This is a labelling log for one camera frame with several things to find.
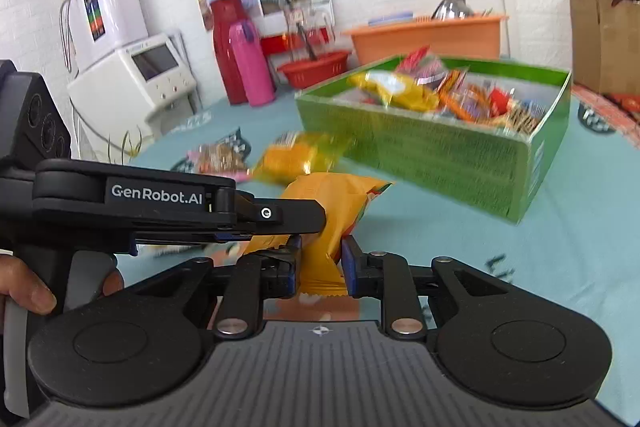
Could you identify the brown print snack packet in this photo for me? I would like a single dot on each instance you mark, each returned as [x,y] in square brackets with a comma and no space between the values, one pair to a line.
[220,159]

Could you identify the blue plate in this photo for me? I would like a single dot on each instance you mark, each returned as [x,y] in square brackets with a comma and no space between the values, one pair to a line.
[392,18]

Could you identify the orange plastic basin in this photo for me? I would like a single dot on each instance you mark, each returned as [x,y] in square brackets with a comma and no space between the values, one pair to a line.
[430,39]

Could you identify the pink bottle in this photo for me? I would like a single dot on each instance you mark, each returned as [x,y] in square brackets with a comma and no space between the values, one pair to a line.
[252,67]

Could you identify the orange snack packet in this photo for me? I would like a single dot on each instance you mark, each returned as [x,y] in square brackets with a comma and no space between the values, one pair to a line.
[295,157]

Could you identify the red plastic basket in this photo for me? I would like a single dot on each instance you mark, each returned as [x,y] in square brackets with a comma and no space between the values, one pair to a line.
[315,69]

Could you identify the person's left hand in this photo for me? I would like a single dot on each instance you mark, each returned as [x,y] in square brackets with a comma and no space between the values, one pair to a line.
[25,282]

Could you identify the glass pitcher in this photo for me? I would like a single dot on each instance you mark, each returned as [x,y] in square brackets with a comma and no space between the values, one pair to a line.
[307,32]

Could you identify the white water purifier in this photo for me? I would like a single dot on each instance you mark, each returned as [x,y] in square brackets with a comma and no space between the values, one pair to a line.
[110,17]

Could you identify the plaid cloth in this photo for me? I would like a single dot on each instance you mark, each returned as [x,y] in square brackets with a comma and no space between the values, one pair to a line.
[600,94]

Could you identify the red thermos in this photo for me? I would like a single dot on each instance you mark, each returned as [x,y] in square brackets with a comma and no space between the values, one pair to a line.
[225,57]

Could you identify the white appliance with screen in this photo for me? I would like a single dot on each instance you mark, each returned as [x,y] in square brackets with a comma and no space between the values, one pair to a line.
[125,102]

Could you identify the yellow snack packet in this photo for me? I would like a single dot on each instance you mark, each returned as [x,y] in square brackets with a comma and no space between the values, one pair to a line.
[330,207]

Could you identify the pile of assorted snack packets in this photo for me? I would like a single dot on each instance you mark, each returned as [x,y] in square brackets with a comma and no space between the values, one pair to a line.
[395,92]

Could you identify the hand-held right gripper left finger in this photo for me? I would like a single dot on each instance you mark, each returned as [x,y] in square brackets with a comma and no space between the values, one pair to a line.
[295,272]

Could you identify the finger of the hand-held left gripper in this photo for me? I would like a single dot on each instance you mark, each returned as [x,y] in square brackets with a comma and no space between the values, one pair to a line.
[200,238]
[290,217]

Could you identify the red plastic tray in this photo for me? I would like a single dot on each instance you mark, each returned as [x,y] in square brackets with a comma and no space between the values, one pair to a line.
[272,43]

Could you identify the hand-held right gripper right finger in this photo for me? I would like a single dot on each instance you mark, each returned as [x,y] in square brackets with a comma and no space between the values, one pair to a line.
[352,272]

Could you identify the metal bowl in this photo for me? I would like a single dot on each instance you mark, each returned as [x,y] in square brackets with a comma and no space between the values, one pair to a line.
[452,7]

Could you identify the brown cardboard box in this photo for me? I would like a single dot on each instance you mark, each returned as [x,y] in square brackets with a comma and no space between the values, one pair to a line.
[605,47]

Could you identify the green cardboard box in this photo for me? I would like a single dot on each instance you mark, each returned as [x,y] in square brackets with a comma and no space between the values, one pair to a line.
[450,162]

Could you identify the teal printed tablecloth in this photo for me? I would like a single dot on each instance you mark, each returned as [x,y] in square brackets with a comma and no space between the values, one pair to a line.
[575,232]

